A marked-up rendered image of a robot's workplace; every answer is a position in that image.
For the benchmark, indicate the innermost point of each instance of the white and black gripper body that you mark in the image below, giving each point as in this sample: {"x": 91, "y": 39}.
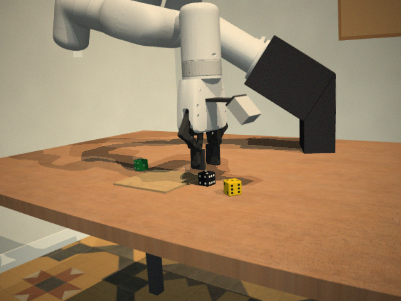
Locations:
{"x": 203, "y": 116}

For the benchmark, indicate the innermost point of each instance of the yellow die with black pips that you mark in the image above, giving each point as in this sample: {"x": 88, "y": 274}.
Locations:
{"x": 232, "y": 187}

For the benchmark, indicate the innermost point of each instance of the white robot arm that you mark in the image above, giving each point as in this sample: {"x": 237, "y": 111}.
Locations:
{"x": 196, "y": 27}

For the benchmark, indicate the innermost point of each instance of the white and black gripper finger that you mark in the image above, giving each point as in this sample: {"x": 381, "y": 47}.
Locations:
{"x": 213, "y": 147}
{"x": 197, "y": 153}

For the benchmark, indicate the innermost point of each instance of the black die with white pips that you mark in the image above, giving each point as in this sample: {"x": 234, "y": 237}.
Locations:
{"x": 206, "y": 178}

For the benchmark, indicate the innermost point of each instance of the beige flat mat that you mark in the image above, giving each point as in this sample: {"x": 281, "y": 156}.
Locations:
{"x": 159, "y": 180}

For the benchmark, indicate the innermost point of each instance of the green die with white pips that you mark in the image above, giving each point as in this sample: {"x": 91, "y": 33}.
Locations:
{"x": 140, "y": 164}

